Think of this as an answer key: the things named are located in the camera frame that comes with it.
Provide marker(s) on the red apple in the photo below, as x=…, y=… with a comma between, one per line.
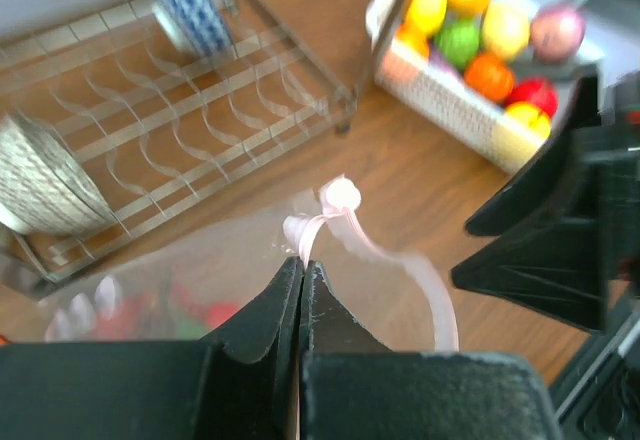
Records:
x=539, y=92

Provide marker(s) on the orange mini pumpkin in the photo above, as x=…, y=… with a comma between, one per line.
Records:
x=490, y=77

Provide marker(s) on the blue patterned bowl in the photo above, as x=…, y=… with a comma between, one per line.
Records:
x=194, y=25

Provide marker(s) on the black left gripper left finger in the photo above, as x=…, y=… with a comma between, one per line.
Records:
x=237, y=382

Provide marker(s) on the purple eggplant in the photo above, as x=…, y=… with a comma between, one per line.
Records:
x=437, y=60

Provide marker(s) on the green custard apple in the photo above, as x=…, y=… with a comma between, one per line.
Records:
x=458, y=42

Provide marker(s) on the orange fruit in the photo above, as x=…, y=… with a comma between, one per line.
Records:
x=414, y=40

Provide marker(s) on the steel dish rack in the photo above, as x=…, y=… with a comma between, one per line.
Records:
x=152, y=131

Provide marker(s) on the grey patterned bowl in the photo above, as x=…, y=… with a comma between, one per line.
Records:
x=43, y=188

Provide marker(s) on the clear polka dot zip bag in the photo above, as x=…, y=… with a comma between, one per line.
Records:
x=397, y=296

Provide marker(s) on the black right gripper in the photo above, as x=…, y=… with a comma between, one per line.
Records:
x=558, y=272

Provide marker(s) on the red onion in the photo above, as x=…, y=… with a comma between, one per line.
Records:
x=557, y=32

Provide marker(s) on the white plastic fruit basket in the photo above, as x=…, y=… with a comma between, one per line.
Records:
x=460, y=111

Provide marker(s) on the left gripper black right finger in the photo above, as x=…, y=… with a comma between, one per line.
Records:
x=353, y=387

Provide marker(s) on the lychee bunch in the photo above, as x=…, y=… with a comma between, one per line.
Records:
x=170, y=312

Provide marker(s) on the pale yellow fruit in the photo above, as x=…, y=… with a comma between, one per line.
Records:
x=505, y=30

